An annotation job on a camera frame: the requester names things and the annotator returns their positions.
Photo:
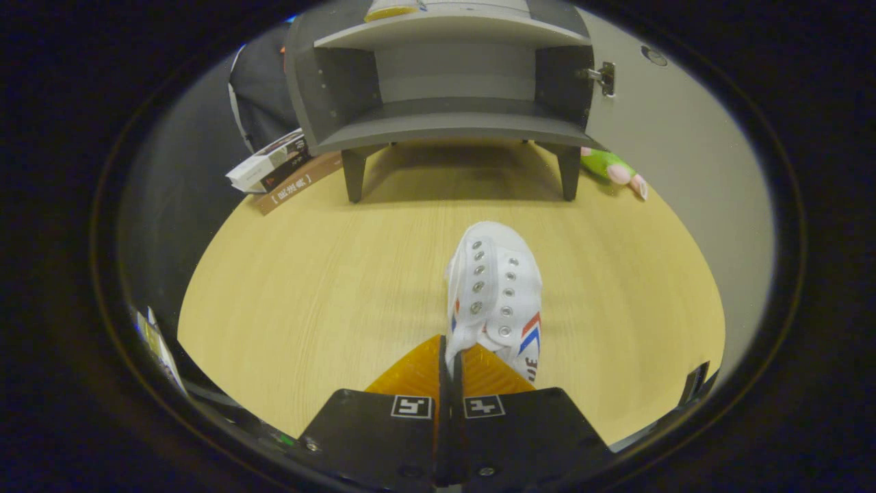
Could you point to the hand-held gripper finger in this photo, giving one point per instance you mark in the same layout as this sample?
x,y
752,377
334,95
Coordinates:
x,y
442,424
457,431

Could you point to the black book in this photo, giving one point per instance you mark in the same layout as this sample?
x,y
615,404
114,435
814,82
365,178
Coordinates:
x,y
284,171

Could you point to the black backdrop cloth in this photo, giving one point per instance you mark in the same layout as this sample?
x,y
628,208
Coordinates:
x,y
263,89

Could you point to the pink and green plush toy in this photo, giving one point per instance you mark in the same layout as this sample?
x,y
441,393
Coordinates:
x,y
606,166

